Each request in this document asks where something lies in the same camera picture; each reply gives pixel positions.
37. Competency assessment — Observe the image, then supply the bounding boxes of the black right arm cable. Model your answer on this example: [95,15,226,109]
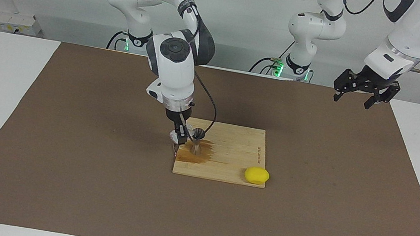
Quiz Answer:
[177,69,224,143]

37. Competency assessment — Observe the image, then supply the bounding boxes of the clear glass cup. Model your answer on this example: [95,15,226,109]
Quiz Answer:
[168,119,197,148]

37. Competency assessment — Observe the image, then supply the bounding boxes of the black base cable bundle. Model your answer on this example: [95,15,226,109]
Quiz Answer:
[249,35,295,79]
[106,28,130,53]

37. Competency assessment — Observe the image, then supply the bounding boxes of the brown table mat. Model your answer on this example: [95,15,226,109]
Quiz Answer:
[0,28,420,236]

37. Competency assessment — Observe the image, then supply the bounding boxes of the steel jigger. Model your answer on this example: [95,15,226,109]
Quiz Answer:
[188,127,207,157]

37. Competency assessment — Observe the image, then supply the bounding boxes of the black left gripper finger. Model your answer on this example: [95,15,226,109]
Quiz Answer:
[363,77,401,114]
[331,67,359,104]

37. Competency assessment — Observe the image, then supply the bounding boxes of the white wall socket box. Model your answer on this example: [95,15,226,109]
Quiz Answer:
[0,10,44,38]

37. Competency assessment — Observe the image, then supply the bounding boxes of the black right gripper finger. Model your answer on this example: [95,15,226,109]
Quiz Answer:
[172,123,190,147]

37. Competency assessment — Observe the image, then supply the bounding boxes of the wooden cutting board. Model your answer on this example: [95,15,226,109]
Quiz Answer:
[168,115,275,190]

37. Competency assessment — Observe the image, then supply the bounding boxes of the yellow lemon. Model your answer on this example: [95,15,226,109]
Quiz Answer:
[243,165,271,187]

